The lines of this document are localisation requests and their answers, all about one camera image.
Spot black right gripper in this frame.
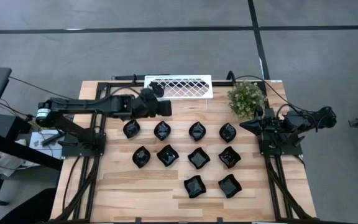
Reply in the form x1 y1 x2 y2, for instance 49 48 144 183
240 119 281 138

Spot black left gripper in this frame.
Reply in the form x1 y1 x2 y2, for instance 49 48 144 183
131 93 173 119

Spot black teardrop mini plate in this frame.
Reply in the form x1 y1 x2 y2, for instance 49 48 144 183
149 81 165 98

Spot black leaf-shaped mini plate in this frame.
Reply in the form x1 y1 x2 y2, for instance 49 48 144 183
122 119 141 139
188 121 207 142
153 120 172 141
132 146 152 169

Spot group of black bowls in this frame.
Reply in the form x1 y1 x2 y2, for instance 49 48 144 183
219 122 237 144

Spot green artificial potted plant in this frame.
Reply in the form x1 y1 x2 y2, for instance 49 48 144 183
227 80 267 119

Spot white lattice shelf rack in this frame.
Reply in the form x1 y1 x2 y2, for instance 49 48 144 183
143 74 214 101

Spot black power strip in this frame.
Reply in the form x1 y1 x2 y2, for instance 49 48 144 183
112 73 171 81

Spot black hand tool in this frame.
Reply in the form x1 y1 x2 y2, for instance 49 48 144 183
40 135 65 149

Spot white paper sheet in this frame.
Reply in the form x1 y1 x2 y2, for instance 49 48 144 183
29 130 64 160

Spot black desk beam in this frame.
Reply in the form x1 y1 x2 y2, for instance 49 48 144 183
0 132 63 172

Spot white bag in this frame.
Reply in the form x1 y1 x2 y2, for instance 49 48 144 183
0 139 37 179

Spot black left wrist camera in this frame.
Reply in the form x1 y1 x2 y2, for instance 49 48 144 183
139 87 158 103

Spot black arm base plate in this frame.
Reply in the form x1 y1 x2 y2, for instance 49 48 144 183
61 132 107 158
257 130 303 157

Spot black floor cable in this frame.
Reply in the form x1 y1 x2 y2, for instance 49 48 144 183
8 77 79 102

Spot black hanging cable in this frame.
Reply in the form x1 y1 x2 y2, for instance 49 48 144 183
61 155 81 215

